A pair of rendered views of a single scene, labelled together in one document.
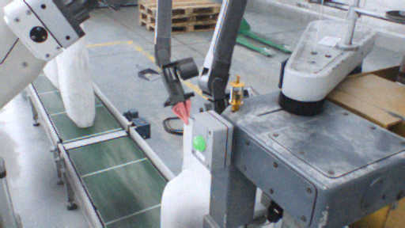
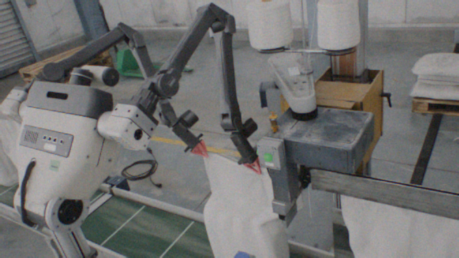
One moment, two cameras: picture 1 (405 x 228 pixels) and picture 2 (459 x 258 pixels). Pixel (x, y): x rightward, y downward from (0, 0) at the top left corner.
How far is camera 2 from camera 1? 0.63 m
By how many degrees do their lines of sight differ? 20
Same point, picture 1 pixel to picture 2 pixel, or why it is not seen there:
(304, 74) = (306, 97)
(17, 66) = (106, 163)
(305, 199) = (342, 158)
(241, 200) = (293, 180)
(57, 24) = (145, 123)
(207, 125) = (271, 145)
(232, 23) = (231, 79)
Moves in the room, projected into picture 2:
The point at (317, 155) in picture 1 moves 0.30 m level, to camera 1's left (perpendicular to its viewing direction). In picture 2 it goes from (336, 136) to (251, 173)
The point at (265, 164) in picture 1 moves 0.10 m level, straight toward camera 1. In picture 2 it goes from (311, 151) to (326, 168)
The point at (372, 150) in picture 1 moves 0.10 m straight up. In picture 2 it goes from (355, 123) to (355, 94)
